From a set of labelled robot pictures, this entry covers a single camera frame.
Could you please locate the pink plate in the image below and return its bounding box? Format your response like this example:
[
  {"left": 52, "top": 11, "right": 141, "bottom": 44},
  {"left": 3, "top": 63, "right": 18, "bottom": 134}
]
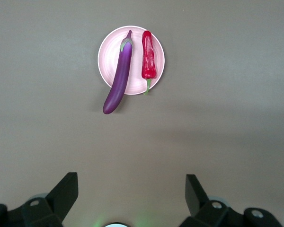
[{"left": 98, "top": 25, "right": 166, "bottom": 96}]

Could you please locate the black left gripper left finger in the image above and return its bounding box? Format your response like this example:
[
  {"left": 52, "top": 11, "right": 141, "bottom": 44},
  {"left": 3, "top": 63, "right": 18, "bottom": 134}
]
[{"left": 0, "top": 172, "right": 79, "bottom": 227}]

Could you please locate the purple eggplant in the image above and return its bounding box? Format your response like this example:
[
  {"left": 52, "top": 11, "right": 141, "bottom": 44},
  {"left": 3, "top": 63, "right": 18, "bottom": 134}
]
[{"left": 102, "top": 30, "right": 134, "bottom": 115}]

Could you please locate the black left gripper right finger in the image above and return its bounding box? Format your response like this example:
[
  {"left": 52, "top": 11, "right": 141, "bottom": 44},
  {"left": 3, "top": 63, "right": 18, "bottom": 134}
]
[{"left": 178, "top": 174, "right": 284, "bottom": 227}]

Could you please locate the red chili pepper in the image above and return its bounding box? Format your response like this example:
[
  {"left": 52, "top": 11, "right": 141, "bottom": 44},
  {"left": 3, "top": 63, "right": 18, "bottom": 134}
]
[{"left": 141, "top": 30, "right": 157, "bottom": 96}]

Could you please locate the brown table cloth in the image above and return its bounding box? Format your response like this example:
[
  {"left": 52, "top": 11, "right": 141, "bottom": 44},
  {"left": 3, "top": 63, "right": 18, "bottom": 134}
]
[{"left": 0, "top": 0, "right": 284, "bottom": 227}]

